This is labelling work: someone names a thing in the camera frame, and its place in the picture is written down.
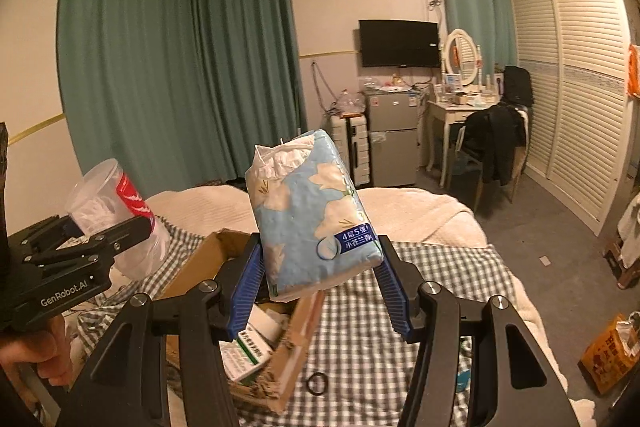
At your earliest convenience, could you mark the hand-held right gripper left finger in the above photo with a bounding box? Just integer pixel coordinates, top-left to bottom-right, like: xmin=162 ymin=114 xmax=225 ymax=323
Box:
xmin=59 ymin=233 xmax=263 ymax=427

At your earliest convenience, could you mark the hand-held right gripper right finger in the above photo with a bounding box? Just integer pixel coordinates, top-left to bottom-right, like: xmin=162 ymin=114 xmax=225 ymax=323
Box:
xmin=375 ymin=234 xmax=573 ymax=427

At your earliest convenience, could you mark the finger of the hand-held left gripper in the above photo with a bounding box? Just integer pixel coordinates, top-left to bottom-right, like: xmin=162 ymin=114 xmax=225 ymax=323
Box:
xmin=7 ymin=216 xmax=83 ymax=258
xmin=75 ymin=216 xmax=152 ymax=258

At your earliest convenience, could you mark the clear plastic cup red label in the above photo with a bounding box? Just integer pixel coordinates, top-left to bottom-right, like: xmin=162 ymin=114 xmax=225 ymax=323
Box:
xmin=64 ymin=158 xmax=173 ymax=280

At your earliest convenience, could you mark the cardboard box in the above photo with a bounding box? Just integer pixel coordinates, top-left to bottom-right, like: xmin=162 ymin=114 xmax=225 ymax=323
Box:
xmin=160 ymin=229 xmax=326 ymax=413

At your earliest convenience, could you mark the green white medicine box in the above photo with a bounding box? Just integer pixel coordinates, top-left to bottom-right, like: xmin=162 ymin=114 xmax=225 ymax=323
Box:
xmin=220 ymin=329 xmax=273 ymax=383

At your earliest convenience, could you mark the blue floral tissue pack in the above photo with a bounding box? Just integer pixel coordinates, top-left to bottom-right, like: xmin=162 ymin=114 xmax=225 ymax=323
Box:
xmin=245 ymin=129 xmax=385 ymax=303

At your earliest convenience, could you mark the black ring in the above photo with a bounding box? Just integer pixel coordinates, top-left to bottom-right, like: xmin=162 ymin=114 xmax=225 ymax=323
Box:
xmin=306 ymin=372 xmax=329 ymax=397

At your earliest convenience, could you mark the person's left hand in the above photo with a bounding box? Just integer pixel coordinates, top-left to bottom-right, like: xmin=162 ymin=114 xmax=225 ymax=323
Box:
xmin=0 ymin=316 xmax=68 ymax=380

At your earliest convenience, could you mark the green checked bed sheet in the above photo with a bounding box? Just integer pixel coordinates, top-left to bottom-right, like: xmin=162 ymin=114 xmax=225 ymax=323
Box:
xmin=65 ymin=217 xmax=516 ymax=427

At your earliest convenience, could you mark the cream fluffy blanket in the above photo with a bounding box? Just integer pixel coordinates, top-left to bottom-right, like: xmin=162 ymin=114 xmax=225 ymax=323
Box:
xmin=145 ymin=184 xmax=571 ymax=408

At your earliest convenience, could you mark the chair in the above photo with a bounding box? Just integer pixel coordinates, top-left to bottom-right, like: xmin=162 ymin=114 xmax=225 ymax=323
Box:
xmin=450 ymin=104 xmax=531 ymax=212

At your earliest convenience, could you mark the white suitcase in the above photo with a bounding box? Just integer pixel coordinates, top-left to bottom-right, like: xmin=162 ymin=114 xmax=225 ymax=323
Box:
xmin=330 ymin=114 xmax=371 ymax=188

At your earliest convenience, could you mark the grey mini fridge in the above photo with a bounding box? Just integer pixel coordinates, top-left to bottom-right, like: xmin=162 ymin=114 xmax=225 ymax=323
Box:
xmin=364 ymin=89 xmax=421 ymax=188

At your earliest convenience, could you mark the black jacket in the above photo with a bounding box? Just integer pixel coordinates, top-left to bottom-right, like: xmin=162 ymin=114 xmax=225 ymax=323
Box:
xmin=462 ymin=103 xmax=528 ymax=185

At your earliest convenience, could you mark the white dressing table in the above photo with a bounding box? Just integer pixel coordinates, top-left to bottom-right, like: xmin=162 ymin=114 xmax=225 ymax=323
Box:
xmin=425 ymin=99 xmax=501 ymax=188

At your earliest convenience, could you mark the clear plastic bag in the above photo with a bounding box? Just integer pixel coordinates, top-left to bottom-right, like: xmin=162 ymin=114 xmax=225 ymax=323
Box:
xmin=335 ymin=89 xmax=366 ymax=118

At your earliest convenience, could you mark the orange paper bag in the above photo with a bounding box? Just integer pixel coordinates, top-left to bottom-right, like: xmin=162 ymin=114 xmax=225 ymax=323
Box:
xmin=580 ymin=313 xmax=640 ymax=395

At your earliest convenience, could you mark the wooden stool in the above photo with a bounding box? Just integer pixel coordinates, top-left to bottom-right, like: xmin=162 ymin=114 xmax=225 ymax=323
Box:
xmin=602 ymin=234 xmax=640 ymax=290

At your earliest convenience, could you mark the black backpack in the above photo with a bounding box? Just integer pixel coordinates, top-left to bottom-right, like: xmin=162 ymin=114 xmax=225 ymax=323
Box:
xmin=502 ymin=65 xmax=536 ymax=106

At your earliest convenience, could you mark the oval vanity mirror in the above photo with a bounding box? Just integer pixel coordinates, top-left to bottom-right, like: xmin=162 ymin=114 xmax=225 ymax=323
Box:
xmin=442 ymin=28 xmax=481 ymax=88

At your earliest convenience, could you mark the black television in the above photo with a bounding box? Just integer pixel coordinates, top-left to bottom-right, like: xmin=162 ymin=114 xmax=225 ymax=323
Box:
xmin=358 ymin=19 xmax=441 ymax=68

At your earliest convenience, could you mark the white louvred wardrobe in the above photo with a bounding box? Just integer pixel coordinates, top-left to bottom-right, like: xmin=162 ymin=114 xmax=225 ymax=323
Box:
xmin=507 ymin=0 xmax=633 ymax=238

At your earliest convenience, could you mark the orange hanging cloth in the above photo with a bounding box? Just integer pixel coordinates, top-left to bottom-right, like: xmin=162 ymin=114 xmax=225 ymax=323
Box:
xmin=626 ymin=42 xmax=640 ymax=98

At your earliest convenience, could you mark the black wall cable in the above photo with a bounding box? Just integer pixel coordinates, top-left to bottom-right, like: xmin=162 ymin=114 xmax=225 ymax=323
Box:
xmin=311 ymin=61 xmax=336 ymax=112

